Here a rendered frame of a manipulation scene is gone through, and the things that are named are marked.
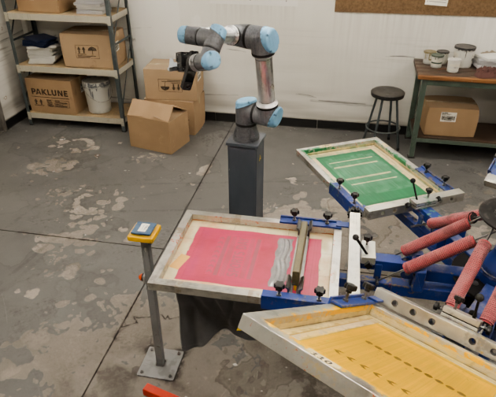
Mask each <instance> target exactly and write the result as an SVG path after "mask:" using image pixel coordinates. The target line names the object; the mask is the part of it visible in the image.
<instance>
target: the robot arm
mask: <svg viewBox="0 0 496 397"><path fill-rule="evenodd" d="M177 39H178V40H179V41H180V42H181V43H185V44H189V45H195V46H202V51H201V53H199V52H198V51H193V50H191V51H190V52H177V53H176V61H177V62H174V61H173V58H170V60H169V67H168V68H167V70H168V71H170V72H173V71H178V72H184V74H183V79H182V82H181V85H180V87H181V88H182V89H183V90H185V91H190V90H191V87H192V84H193V82H194V77H195V74H196V72H201V71H207V70H208V71H210V70H213V69H217V68H218V67H219V66H220V63H221V60H220V51H221V48H222V46H223V44H225V43H226V44H227V45H229V46H238V47H241V48H244V49H248V50H251V55H252V57H253V58H255V65H256V74H257V91H258V101H257V99H256V98H255V97H244V98H240V99H238V100H237V101H236V103H235V130H234V132H233V140H234V141H236V142H238V143H255V142H257V141H258V140H259V139H260V134H259V131H258V129H257V124H259V125H263V126H266V127H268V128H269V127H270V128H275V127H277V126H278V125H279V123H280V121H281V120H282V117H283V108H282V107H281V106H278V101H277V100H276V99H275V89H274V77H273V65H272V57H273V56H274V54H275V52H276V51H277V50H278V47H279V35H278V32H277V31H276V30H275V29H274V28H270V27H268V26H259V25H253V24H233V25H231V24H230V25H228V26H226V27H223V26H222V25H220V24H212V25H211V27H191V26H188V25H187V26H185V25H182V26H180V27H179V29H178V31H177ZM186 53H187V54H186Z"/></svg>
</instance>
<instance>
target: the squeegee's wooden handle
mask: <svg viewBox="0 0 496 397"><path fill-rule="evenodd" d="M307 228H308V222H307V221H302V223H301V228H300V232H299V237H298V245H297V250H296V255H295V259H294V267H293V271H292V284H291V285H294V286H299V281H300V275H301V270H302V261H303V255H304V250H305V241H306V236H307Z"/></svg>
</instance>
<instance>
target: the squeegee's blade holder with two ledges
mask: <svg viewBox="0 0 496 397"><path fill-rule="evenodd" d="M298 237H299V236H298ZM298 237H297V241H296V245H295V250H294V258H293V262H292V266H291V280H292V271H293V267H294V259H295V255H296V250H297V245H298ZM308 245H309V236H306V241H305V250H304V255H303V261H302V270H301V275H300V279H301V277H302V276H304V271H305V260H306V255H307V250H308Z"/></svg>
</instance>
